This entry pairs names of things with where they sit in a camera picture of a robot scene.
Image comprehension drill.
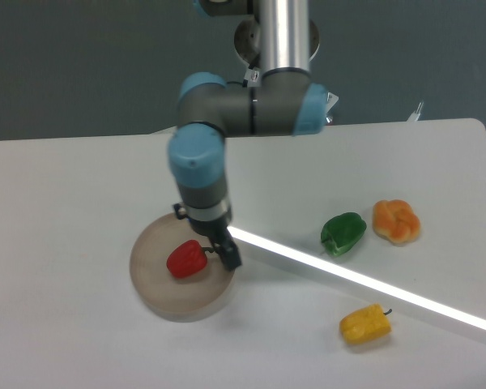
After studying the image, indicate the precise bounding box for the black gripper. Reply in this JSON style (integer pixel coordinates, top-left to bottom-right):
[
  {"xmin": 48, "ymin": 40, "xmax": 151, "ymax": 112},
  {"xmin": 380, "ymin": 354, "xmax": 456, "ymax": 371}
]
[{"xmin": 173, "ymin": 199, "xmax": 241, "ymax": 271}]

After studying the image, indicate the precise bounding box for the red bell pepper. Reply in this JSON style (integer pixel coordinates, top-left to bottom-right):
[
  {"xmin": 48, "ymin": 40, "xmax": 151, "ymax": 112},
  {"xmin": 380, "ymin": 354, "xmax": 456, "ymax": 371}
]
[{"xmin": 166, "ymin": 240, "xmax": 215, "ymax": 279}]

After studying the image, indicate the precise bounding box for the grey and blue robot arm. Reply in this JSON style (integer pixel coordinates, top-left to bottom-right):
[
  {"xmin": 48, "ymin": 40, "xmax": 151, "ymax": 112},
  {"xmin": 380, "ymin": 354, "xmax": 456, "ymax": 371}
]
[{"xmin": 168, "ymin": 1, "xmax": 327, "ymax": 271}]

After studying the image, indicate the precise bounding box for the green bell pepper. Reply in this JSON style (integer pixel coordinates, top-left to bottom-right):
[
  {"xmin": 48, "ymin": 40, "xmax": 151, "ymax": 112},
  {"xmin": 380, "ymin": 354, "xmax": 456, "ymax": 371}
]
[{"xmin": 320, "ymin": 212, "xmax": 367, "ymax": 257}]

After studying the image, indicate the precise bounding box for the yellow bell pepper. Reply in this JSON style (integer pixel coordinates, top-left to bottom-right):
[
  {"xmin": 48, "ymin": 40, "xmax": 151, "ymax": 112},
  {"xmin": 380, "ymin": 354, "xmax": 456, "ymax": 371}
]
[{"xmin": 339, "ymin": 303, "xmax": 392, "ymax": 345}]

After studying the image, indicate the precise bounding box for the orange knotted bread roll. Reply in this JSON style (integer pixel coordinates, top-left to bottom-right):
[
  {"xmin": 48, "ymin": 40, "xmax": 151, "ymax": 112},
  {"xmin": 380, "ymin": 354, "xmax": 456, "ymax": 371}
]
[{"xmin": 373, "ymin": 199, "xmax": 421, "ymax": 245}]

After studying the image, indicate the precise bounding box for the black cable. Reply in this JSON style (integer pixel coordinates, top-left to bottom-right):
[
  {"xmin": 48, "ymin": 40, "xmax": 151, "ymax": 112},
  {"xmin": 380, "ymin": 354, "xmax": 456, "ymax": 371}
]
[{"xmin": 226, "ymin": 60, "xmax": 256, "ymax": 88}]

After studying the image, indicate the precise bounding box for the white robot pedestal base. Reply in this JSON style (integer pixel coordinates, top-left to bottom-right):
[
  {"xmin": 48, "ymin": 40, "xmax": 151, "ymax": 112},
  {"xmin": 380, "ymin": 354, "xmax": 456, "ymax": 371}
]
[{"xmin": 149, "ymin": 18, "xmax": 426, "ymax": 135}]

